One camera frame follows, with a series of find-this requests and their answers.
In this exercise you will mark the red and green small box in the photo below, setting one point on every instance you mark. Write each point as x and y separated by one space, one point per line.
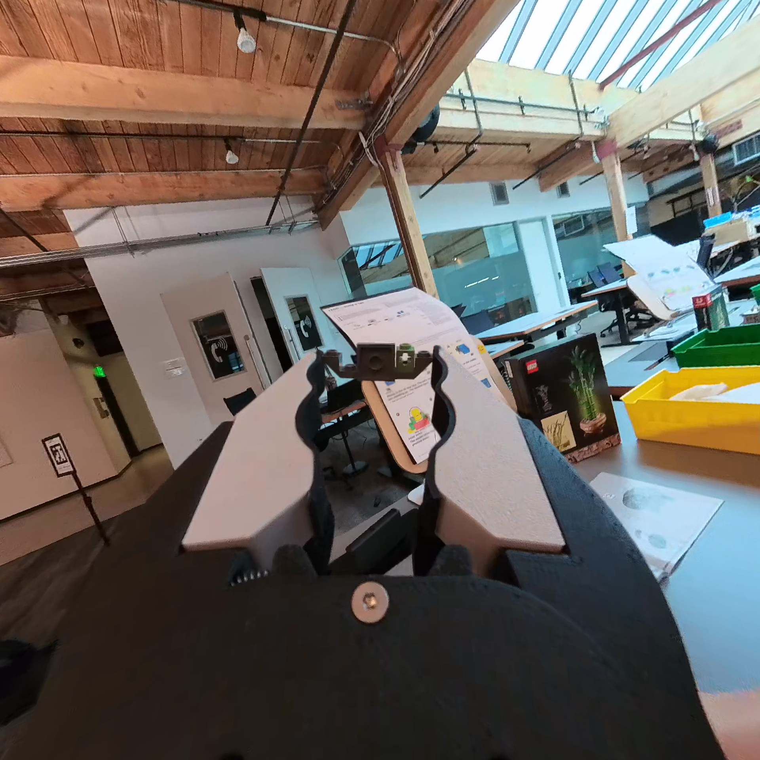
709 310

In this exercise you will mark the yellow plastic bin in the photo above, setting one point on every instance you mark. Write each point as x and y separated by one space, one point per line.
683 424

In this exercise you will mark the wooden support post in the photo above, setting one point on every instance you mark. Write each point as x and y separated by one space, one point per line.
409 237

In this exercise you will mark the black bamboo brick set box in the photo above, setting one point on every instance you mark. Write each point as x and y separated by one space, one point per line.
564 398

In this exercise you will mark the dark toy brick assembly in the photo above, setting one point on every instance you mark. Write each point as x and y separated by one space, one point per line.
374 362

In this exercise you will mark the black office chair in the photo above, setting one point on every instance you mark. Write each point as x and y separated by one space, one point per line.
239 401

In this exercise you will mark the white background table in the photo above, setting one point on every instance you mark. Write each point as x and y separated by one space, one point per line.
534 320

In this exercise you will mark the white phone booth door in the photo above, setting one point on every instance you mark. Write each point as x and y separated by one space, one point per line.
279 297
190 368

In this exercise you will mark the green plastic bin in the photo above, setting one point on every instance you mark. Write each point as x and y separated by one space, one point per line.
718 350

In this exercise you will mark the wooden easel board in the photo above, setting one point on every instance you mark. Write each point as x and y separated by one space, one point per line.
392 442

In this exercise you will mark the black floor sign stand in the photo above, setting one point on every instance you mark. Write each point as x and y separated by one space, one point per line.
59 456

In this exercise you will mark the instruction sheet on easel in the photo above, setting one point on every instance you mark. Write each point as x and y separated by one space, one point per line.
409 320

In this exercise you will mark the white instruction board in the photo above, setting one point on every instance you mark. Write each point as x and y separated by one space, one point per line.
665 267

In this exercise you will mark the white bag in bin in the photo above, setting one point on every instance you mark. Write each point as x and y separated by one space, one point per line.
706 392

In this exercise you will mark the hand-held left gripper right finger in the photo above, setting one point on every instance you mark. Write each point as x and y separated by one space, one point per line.
499 475

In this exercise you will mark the white track light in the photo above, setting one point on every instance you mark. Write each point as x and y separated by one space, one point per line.
246 40
231 155

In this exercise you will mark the open instruction booklet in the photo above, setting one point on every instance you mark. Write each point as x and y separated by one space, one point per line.
659 516

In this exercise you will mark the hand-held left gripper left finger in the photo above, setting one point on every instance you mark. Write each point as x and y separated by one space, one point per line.
261 475

